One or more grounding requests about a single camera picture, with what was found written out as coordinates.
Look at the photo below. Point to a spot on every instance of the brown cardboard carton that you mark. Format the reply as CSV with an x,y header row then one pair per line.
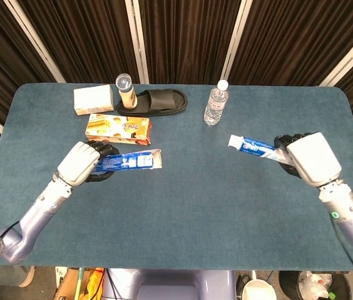
x,y
67,284

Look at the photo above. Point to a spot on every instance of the white cardboard box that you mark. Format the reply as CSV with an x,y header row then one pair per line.
x,y
92,98

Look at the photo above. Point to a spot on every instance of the blue toothpaste box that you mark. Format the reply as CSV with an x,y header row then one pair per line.
x,y
139,161

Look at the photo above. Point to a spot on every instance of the cream bottle with blue cap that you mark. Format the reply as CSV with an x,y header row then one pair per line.
x,y
128,97

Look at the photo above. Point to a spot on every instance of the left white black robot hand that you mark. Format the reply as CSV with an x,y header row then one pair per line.
x,y
76,165

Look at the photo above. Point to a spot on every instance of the yellow plastic bag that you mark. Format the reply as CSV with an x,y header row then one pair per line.
x,y
93,284

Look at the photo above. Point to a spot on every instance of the dark brown pleated curtain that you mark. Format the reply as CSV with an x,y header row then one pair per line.
x,y
189,37

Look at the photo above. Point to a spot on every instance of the white plastic bucket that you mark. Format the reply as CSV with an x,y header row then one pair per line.
x,y
258,290

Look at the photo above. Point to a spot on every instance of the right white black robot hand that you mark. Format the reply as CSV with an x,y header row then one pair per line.
x,y
314,159

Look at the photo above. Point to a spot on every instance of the white partition frame post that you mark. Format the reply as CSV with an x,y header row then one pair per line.
x,y
35,43
236,37
137,40
348,56

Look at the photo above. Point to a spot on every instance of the teal table cloth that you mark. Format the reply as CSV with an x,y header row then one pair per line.
x,y
179,212

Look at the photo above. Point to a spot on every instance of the white blue toothpaste tube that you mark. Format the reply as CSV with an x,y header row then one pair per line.
x,y
251,147

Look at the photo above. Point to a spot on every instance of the black trash bin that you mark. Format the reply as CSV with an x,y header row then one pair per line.
x,y
289,284

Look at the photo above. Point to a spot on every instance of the black rubber slipper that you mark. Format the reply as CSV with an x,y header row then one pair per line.
x,y
161,100

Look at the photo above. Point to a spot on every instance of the left purple silver robot arm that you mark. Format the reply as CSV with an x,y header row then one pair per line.
x,y
32,218

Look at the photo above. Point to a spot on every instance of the orange biscuit box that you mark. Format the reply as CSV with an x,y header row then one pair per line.
x,y
117,128

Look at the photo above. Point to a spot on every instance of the purple robot torso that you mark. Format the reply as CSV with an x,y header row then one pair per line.
x,y
170,284

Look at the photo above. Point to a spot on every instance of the clear plastic water bottle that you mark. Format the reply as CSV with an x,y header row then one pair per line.
x,y
215,106

